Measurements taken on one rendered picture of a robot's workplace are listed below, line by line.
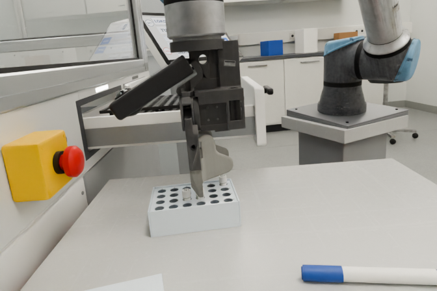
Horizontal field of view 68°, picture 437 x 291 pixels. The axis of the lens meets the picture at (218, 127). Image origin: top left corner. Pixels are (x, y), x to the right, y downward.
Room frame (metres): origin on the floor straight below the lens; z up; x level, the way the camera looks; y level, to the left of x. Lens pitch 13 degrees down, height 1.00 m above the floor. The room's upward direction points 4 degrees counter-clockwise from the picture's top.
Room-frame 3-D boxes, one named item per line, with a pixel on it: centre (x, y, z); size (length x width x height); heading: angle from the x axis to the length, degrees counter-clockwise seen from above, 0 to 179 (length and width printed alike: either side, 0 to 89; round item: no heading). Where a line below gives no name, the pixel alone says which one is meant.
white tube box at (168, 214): (0.44, 0.04, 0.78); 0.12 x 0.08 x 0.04; 95
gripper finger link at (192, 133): (0.41, 0.04, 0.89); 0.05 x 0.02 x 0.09; 5
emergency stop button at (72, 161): (0.39, 0.19, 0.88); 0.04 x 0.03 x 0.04; 0
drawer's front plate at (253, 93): (0.72, -0.08, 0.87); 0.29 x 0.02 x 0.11; 0
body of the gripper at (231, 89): (0.43, 0.01, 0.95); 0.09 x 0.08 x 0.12; 95
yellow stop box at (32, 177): (0.39, 0.23, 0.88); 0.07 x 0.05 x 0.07; 0
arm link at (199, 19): (0.43, 0.02, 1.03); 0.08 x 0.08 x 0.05
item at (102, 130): (0.72, 0.13, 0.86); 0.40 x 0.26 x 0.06; 90
